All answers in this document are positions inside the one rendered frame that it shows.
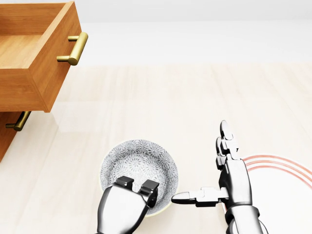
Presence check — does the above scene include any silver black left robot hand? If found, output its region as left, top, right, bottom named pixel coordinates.
left=96, top=175, right=160, bottom=234

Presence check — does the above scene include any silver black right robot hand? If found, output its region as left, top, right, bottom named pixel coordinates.
left=171, top=120, right=253, bottom=211

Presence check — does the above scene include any patterned black white bowl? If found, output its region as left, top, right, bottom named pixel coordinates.
left=99, top=139, right=179, bottom=217

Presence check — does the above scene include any white plate with red rings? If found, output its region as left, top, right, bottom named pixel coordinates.
left=220, top=154, right=312, bottom=234

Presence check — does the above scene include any open wooden drawer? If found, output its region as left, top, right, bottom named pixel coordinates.
left=0, top=1, right=82, bottom=113

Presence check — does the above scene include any small brass drawer handle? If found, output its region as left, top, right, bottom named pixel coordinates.
left=5, top=111, right=32, bottom=132

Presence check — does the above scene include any large brass drawer handle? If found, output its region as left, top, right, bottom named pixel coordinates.
left=56, top=32, right=89, bottom=66

